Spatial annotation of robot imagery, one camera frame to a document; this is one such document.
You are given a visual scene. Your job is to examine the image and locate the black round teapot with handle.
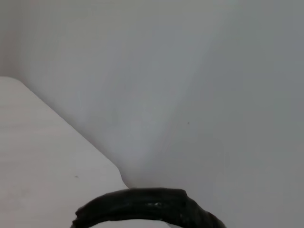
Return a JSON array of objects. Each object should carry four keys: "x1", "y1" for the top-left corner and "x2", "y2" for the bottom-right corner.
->
[{"x1": 72, "y1": 187, "x2": 228, "y2": 228}]

